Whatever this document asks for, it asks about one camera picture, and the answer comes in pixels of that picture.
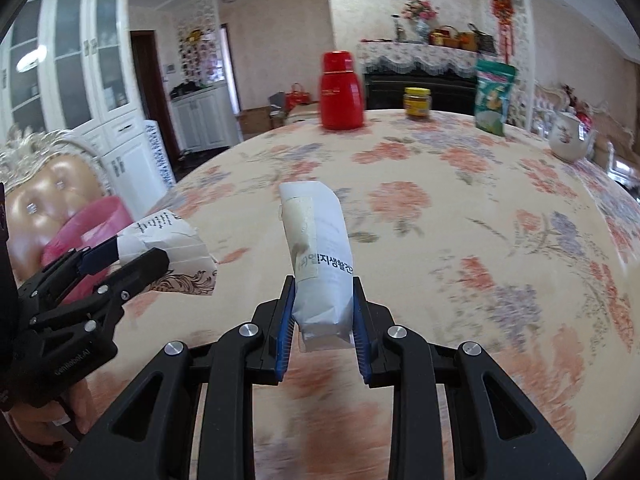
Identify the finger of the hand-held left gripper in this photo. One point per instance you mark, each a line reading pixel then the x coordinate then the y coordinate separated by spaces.
pixel 140 272
pixel 100 255

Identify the white carved floor panel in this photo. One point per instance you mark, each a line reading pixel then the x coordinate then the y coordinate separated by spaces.
pixel 159 152

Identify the black bag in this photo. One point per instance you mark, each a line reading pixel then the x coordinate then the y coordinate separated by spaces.
pixel 185 91

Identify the white carved sofa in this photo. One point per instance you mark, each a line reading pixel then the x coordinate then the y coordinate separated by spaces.
pixel 615 145

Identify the green snack bag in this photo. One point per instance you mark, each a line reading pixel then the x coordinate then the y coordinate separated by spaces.
pixel 494 97

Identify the red Chinese knot ornament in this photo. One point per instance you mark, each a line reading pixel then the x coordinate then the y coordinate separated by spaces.
pixel 502 15

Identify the floral tablecloth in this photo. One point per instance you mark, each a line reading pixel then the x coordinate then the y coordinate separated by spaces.
pixel 450 235

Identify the dark wooden door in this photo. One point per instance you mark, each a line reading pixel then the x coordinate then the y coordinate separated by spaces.
pixel 150 90

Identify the floral lace piano cover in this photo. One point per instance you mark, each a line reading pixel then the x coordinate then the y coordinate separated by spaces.
pixel 415 57

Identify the black piano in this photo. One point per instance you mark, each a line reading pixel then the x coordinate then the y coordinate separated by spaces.
pixel 440 91

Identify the low white cabinet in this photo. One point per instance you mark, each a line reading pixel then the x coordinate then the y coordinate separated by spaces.
pixel 207 120

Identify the white floral teapot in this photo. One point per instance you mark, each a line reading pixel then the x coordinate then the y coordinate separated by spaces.
pixel 570 137

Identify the red thermos flask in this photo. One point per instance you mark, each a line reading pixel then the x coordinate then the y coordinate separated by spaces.
pixel 341 95

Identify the red gift box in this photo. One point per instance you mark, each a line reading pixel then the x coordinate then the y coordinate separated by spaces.
pixel 583 114

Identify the white carved armchair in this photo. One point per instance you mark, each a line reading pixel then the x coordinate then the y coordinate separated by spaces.
pixel 547 107

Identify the white lattice wall screen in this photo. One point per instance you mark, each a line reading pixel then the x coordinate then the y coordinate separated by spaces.
pixel 522 35
pixel 200 35

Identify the beige tufted dining chair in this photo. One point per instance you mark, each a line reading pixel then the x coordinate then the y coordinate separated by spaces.
pixel 50 185

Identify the small woven basket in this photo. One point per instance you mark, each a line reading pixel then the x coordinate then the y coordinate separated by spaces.
pixel 468 41

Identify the cardboard box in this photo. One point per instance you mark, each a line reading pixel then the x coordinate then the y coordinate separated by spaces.
pixel 255 120

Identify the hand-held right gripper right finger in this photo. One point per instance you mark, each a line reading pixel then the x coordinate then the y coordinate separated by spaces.
pixel 361 340

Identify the white plastic wrapper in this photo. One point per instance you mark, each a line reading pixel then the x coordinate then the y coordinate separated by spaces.
pixel 170 240

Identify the white paper packet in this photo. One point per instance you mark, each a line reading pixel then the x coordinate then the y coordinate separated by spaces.
pixel 320 240

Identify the black handbag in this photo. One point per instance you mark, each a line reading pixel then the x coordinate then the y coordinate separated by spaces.
pixel 485 42

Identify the person's left hand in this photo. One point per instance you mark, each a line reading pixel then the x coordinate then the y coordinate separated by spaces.
pixel 30 422

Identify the red bag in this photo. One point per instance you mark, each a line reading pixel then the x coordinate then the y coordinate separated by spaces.
pixel 297 96

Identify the vase with pink flowers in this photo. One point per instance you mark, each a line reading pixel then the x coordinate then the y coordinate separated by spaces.
pixel 421 17

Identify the tall white glass-door cabinet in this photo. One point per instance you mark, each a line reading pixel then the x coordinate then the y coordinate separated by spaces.
pixel 75 60

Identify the black open case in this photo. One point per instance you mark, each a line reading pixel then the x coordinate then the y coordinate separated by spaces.
pixel 276 101

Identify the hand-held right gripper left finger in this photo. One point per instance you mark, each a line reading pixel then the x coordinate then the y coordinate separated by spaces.
pixel 285 340

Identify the yellow lid glass jar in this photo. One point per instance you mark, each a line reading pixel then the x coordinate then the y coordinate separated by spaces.
pixel 417 105

